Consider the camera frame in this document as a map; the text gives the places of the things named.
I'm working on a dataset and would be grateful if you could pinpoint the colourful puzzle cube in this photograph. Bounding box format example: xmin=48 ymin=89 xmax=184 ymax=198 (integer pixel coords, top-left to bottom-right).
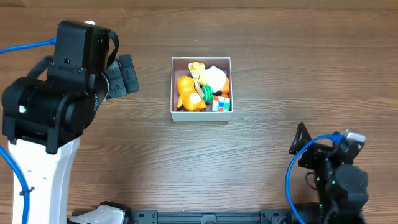
xmin=211 ymin=96 xmax=231 ymax=112

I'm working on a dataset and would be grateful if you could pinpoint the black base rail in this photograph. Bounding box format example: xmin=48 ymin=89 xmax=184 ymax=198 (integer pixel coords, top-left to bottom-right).
xmin=70 ymin=209 xmax=296 ymax=224

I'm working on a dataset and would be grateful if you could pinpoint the green round plastic cap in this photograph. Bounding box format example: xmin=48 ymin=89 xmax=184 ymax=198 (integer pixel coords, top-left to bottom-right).
xmin=201 ymin=86 xmax=213 ymax=104

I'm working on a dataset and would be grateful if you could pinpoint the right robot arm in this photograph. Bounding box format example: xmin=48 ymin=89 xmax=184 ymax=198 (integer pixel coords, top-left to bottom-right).
xmin=284 ymin=123 xmax=369 ymax=223

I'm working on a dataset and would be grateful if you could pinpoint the white open cardboard box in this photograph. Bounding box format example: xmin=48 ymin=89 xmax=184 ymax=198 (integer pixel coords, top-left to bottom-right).
xmin=170 ymin=57 xmax=233 ymax=121

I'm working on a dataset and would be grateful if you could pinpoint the left blue cable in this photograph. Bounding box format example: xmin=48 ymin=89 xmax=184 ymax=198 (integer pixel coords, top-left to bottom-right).
xmin=0 ymin=35 xmax=58 ymax=224

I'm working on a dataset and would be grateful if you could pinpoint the white plush duck toy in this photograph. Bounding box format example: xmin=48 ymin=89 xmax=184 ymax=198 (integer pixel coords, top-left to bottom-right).
xmin=188 ymin=62 xmax=230 ymax=97

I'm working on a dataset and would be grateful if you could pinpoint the orange plastic duck toy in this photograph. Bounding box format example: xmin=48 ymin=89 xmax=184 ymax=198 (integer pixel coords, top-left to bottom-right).
xmin=177 ymin=76 xmax=207 ymax=112

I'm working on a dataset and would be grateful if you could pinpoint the yellow wooden rattle drum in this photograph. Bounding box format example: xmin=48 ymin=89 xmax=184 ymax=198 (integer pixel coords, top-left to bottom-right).
xmin=193 ymin=78 xmax=206 ymax=98

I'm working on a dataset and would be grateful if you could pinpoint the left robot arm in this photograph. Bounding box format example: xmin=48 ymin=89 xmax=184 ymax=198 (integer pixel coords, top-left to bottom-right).
xmin=1 ymin=21 xmax=139 ymax=223

